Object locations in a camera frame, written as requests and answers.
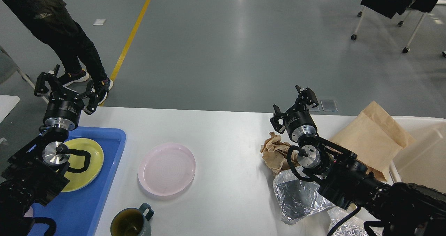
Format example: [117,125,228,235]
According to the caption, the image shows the pink plate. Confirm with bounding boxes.
[138,143,196,196]

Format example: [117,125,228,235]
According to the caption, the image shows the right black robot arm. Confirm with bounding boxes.
[270,85,446,236]

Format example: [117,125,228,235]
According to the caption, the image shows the crumpled foil piece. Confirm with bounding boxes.
[328,207,378,236]

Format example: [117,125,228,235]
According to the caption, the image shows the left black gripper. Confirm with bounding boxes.
[34,64,99,130]

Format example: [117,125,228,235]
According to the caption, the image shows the white plastic bin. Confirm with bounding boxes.
[393,116,446,193]

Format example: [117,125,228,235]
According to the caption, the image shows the aluminium foil container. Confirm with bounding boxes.
[273,170,335,225]

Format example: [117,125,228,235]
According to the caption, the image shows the white side table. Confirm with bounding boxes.
[0,95,20,122]

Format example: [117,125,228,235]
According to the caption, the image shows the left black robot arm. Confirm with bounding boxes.
[0,65,98,236]

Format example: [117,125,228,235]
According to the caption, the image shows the teal mug yellow inside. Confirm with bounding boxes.
[110,203,154,236]

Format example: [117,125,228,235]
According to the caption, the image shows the blue plastic tray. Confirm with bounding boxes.
[32,127,126,236]

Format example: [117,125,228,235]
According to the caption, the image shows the brown paper bag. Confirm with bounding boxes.
[330,101,416,182]

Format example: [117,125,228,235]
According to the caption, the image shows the yellow plate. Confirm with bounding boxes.
[57,138,104,193]

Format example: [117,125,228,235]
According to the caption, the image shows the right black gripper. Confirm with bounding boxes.
[270,85,319,142]

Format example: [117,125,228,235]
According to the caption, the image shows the white clothes rack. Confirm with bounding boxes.
[342,5,445,63]

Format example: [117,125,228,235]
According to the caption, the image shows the person in black trousers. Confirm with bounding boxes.
[2,0,113,104]

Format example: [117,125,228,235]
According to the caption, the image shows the crumpled brown paper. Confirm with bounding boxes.
[261,132,291,176]

